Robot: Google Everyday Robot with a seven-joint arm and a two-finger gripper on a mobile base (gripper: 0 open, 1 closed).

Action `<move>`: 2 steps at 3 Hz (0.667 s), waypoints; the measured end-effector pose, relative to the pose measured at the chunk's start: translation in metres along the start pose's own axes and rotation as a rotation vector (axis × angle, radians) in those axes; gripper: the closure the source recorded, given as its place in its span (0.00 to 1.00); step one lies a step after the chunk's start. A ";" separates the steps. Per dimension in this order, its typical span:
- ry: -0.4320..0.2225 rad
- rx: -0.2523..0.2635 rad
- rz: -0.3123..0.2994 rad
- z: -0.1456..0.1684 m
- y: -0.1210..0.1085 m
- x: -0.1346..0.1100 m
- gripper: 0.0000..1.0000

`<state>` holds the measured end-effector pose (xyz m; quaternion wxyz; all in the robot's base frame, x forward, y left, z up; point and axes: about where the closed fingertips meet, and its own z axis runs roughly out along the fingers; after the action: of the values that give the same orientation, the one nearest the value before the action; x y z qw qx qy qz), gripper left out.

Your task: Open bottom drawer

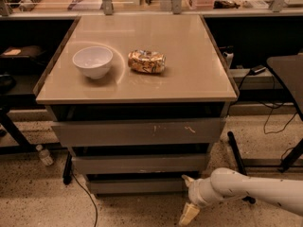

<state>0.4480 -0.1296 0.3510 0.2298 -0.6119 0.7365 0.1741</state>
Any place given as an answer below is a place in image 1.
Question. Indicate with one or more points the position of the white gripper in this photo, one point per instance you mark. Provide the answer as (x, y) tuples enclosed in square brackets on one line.
[(195, 191)]

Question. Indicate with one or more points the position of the grey bottom drawer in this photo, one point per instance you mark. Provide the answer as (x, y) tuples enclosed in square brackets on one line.
[(137, 186)]

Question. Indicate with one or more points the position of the grey drawer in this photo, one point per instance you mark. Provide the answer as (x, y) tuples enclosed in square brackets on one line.
[(140, 163), (138, 132), (137, 186)]

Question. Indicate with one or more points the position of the grey middle drawer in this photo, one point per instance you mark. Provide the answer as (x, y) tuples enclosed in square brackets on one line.
[(140, 163)]

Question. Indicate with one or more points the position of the grey top drawer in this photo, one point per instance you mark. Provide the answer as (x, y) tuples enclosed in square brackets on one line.
[(138, 132)]

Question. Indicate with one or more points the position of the grey drawer cabinet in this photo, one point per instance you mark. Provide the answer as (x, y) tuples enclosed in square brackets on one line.
[(138, 100)]

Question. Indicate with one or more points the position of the black desk leg right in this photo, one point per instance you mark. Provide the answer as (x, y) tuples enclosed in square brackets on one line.
[(233, 144)]

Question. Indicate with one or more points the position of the black desk leg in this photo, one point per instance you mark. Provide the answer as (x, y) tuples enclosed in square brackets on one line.
[(233, 144), (66, 176)]

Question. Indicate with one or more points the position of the black desk leg left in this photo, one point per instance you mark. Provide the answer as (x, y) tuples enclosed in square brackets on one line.
[(66, 176)]

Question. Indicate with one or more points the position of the black power adapter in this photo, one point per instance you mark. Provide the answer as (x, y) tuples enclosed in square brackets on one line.
[(257, 70)]

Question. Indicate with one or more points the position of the crushed gold soda can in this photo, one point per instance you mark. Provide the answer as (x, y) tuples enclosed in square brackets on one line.
[(145, 61)]

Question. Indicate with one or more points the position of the clear plastic water bottle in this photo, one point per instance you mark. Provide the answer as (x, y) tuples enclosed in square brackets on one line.
[(44, 155)]

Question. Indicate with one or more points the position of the dark round table top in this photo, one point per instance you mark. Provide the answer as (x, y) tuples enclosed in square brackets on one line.
[(289, 72)]

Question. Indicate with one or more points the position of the white bowl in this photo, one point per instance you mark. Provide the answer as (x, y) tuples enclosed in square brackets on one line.
[(93, 62)]

